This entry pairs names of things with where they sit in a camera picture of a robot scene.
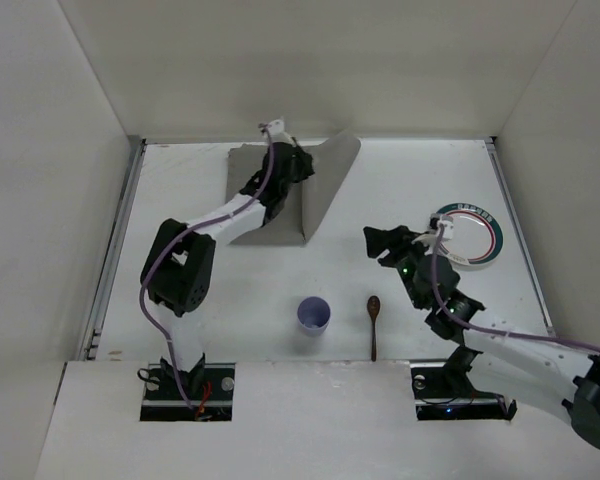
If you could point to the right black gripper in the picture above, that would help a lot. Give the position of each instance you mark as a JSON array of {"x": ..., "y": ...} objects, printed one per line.
[{"x": 397, "y": 249}]

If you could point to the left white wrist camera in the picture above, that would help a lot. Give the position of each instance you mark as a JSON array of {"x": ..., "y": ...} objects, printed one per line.
[{"x": 274, "y": 131}]

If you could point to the white plate green red rim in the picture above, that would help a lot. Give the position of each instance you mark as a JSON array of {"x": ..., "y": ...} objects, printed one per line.
[{"x": 477, "y": 238}]

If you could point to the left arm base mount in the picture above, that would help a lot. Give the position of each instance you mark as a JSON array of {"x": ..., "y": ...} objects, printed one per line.
[{"x": 209, "y": 390}]

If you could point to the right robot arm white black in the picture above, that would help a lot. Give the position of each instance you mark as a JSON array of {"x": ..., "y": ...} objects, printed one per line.
[{"x": 558, "y": 376}]

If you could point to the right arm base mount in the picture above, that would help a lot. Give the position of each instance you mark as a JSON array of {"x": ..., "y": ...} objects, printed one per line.
[{"x": 443, "y": 392}]

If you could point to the aluminium frame rail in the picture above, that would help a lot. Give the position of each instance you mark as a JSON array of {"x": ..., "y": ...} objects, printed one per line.
[
  {"x": 495, "y": 161},
  {"x": 98, "y": 308}
]

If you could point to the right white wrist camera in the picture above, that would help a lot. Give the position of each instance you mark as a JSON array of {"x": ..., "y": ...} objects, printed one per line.
[{"x": 440, "y": 229}]

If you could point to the right aluminium frame rail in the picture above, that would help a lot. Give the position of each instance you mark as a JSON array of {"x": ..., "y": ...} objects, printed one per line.
[{"x": 495, "y": 161}]

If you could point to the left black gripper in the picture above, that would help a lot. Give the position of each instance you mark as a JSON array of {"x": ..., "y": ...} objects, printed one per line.
[{"x": 294, "y": 163}]

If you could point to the grey cloth placemat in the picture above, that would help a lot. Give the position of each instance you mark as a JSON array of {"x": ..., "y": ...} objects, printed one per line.
[{"x": 309, "y": 201}]

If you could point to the brown wooden spoon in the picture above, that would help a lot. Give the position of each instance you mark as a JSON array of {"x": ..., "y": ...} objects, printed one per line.
[{"x": 373, "y": 310}]

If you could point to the left aluminium frame rail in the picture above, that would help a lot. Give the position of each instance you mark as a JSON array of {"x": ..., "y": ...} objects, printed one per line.
[{"x": 98, "y": 308}]

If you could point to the lilac plastic cup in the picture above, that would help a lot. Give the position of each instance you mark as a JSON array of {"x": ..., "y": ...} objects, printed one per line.
[{"x": 313, "y": 315}]

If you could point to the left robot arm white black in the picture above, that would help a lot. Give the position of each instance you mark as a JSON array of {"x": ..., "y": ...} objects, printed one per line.
[{"x": 178, "y": 269}]

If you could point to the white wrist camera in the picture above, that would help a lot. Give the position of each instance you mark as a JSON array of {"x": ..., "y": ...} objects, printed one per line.
[
  {"x": 274, "y": 131},
  {"x": 440, "y": 229}
]

